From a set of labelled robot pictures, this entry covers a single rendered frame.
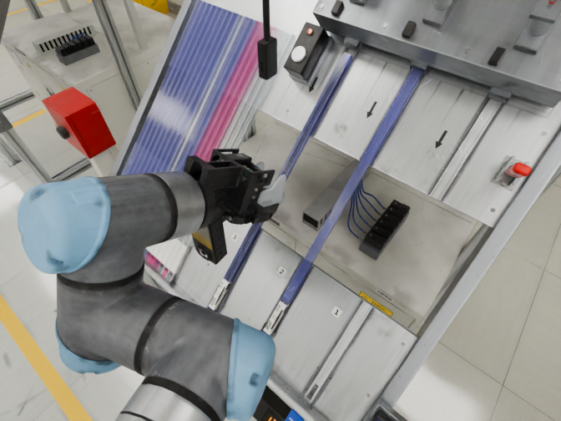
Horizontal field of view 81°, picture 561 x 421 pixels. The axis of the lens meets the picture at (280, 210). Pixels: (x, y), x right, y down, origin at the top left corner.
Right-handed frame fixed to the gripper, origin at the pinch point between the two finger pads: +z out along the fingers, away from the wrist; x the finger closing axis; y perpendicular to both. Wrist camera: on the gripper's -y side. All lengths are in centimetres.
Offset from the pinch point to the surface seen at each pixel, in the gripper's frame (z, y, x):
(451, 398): 71, -61, -58
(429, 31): 2.3, 29.8, -11.2
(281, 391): -7.8, -24.3, -18.2
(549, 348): 105, -39, -81
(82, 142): 6, -21, 68
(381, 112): 5.6, 18.6, -9.1
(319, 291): -1.6, -9.2, -14.9
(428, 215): 48, -2, -21
